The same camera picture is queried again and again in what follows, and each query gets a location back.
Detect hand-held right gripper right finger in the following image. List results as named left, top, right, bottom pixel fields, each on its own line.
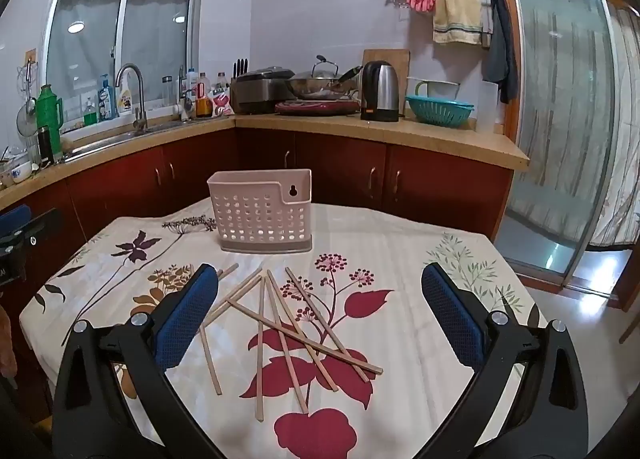
left=421, top=262, right=591, bottom=459

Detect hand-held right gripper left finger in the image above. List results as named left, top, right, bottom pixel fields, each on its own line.
left=50, top=263, right=223, bottom=459

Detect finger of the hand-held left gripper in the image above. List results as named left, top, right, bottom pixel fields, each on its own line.
left=0, top=205, right=32, bottom=241
left=0, top=209, right=59, bottom=261

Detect set of wooden chopsticks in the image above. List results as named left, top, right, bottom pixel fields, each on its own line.
left=190, top=261, right=385, bottom=424

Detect pink perforated utensil holder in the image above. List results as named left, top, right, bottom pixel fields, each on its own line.
left=206, top=168, right=313, bottom=254

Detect white blue patterned bowl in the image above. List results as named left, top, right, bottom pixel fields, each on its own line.
left=11, top=159, right=37, bottom=185

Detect black insulated bottle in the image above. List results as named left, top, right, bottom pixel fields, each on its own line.
left=37, top=125, right=55, bottom=166

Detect floral tablecloth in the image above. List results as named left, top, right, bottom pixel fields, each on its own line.
left=19, top=196, right=548, bottom=459

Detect hanging metal skimmer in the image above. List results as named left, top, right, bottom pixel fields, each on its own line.
left=15, top=59, right=41, bottom=140

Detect green thermos flask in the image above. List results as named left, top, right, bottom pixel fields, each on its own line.
left=36, top=84, right=65, bottom=162

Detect steel kitchen sink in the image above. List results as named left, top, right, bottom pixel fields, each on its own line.
left=62, top=116, right=221, bottom=162

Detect blue detergent bottle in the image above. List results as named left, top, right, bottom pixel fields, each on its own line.
left=97, top=74, right=117, bottom=121

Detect white spray bottle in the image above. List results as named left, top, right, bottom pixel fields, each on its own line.
left=116, top=70, right=135, bottom=116

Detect tall steel faucet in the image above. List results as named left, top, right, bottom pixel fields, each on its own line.
left=115, top=63, right=149, bottom=135

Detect small steel faucet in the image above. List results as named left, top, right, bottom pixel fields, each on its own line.
left=172, top=66, right=197, bottom=121

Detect aluminium framed window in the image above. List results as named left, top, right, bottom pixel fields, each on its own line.
left=42, top=0, right=208, bottom=132

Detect red kitchen cabinets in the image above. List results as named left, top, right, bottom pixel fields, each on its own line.
left=0, top=128, right=516, bottom=420

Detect beige kitchen countertop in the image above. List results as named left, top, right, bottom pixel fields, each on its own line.
left=0, top=112, right=531, bottom=212

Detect cooking oil bottle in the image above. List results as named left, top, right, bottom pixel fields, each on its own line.
left=195, top=72, right=213, bottom=119

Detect teal plastic colander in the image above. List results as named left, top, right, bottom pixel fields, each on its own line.
left=405, top=94, right=475, bottom=127

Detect white translucent container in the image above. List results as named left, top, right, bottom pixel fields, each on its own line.
left=477, top=79, right=501, bottom=135

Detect pink seasoning packet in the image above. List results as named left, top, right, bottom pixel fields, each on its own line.
left=212, top=89, right=236, bottom=117

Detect knife block with knives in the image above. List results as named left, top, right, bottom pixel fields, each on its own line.
left=229, top=58, right=249, bottom=114

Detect steel electric kettle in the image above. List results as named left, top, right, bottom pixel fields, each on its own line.
left=360, top=60, right=401, bottom=122

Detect silver rice cooker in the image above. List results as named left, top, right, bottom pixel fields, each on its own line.
left=234, top=66, right=297, bottom=115

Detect red induction cooker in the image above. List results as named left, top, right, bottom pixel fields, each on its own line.
left=274, top=98, right=362, bottom=116

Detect striped curtain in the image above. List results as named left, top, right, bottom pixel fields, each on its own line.
left=590, top=4, right=640, bottom=247

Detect wooden framed glass door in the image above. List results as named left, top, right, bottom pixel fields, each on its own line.
left=490, top=0, right=640, bottom=312

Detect dark grey cloth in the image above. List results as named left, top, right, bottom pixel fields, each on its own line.
left=481, top=0, right=520, bottom=104

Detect steel wok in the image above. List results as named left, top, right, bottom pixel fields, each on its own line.
left=285, top=64, right=363, bottom=101

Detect wooden cutting board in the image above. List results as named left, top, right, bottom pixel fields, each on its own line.
left=361, top=49, right=411, bottom=90

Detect steel wok lid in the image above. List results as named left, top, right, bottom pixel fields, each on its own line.
left=295, top=55, right=343, bottom=82

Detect yellow striped towel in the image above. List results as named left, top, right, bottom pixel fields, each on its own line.
left=432, top=0, right=485, bottom=46

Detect white basin green handle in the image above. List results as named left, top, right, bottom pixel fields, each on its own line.
left=407, top=76, right=461, bottom=100

